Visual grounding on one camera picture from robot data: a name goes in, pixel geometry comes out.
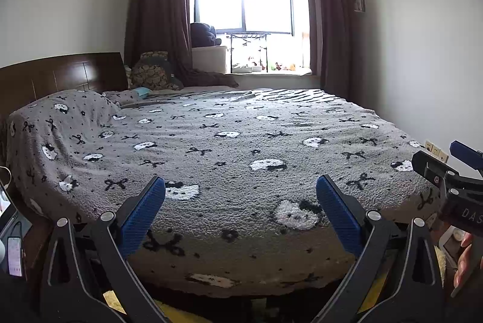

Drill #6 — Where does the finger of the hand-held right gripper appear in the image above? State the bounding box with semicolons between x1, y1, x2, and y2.
450;141;483;171
411;150;459;195

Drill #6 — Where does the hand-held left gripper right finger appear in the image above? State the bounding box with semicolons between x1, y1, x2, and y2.
316;174;444;323

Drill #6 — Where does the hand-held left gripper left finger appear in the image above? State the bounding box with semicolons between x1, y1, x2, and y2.
40;176;167;323

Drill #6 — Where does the person's right hand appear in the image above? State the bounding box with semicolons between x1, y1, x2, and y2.
453;232;483;289

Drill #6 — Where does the yellow fluffy blanket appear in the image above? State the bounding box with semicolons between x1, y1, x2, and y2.
102;244;449;323

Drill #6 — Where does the grey printed bed blanket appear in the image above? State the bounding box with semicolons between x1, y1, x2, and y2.
5;89;441;295

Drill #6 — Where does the striped cloth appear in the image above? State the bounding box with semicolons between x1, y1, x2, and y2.
143;88;342;105

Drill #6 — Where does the smartphone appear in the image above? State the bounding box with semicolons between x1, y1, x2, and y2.
6;236;27;278

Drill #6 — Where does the tablet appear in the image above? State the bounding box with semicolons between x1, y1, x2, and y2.
0;180;33;245

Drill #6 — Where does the dark patterned pillow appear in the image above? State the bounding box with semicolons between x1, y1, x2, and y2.
129;51;185;92

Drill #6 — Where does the brown throw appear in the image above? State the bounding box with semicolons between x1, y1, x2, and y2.
177;62;240;89

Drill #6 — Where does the row of small figurines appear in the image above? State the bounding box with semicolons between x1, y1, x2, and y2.
241;57;304;73

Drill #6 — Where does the dark wooden headboard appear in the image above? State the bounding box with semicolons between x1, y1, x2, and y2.
0;52;130;113

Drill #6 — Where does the white storage box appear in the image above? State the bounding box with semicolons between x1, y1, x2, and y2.
191;45;229;75

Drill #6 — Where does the brown curtain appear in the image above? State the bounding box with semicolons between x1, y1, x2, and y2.
124;0;197;82
309;0;358;98

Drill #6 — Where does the dark blue cloth bundle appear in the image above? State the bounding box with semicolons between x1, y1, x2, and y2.
190;22;223;47

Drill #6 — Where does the metal drying rack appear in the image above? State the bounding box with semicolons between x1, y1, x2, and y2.
225;32;272;74

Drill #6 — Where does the window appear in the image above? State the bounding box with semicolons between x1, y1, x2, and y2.
189;0;312;75

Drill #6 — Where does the wall power outlet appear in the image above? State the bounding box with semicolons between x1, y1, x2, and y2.
424;141;450;163

